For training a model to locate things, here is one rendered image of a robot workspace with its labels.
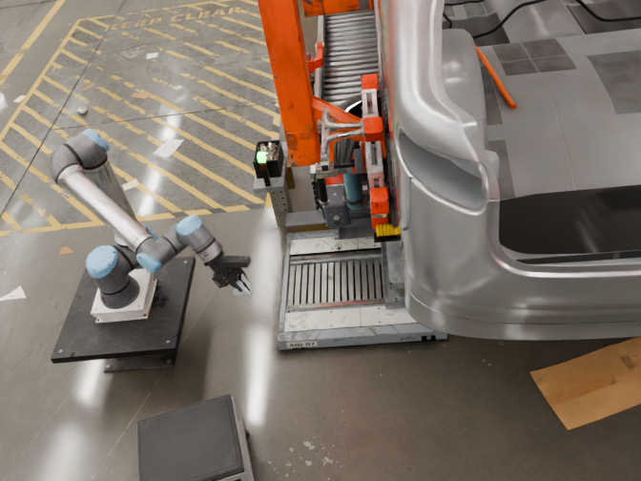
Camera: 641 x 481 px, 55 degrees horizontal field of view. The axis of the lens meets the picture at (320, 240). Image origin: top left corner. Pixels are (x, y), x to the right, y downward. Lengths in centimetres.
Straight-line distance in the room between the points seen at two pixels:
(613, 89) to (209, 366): 223
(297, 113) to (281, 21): 48
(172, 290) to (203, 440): 91
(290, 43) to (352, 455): 186
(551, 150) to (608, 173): 22
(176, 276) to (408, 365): 125
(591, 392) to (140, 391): 210
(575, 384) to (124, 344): 206
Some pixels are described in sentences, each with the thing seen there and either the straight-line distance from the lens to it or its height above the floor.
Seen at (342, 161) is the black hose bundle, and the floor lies 99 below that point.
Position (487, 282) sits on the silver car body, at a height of 114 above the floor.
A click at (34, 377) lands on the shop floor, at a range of 357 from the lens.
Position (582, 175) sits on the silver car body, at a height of 92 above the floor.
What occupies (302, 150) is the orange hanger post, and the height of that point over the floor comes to 63.
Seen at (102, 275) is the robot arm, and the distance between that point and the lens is 295.
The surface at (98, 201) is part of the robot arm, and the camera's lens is 247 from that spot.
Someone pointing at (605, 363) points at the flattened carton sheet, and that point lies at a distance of 311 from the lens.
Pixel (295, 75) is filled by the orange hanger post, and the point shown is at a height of 106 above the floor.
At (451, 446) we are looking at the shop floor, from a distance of 279.
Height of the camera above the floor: 246
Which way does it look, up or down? 43 degrees down
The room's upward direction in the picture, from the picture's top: 10 degrees counter-clockwise
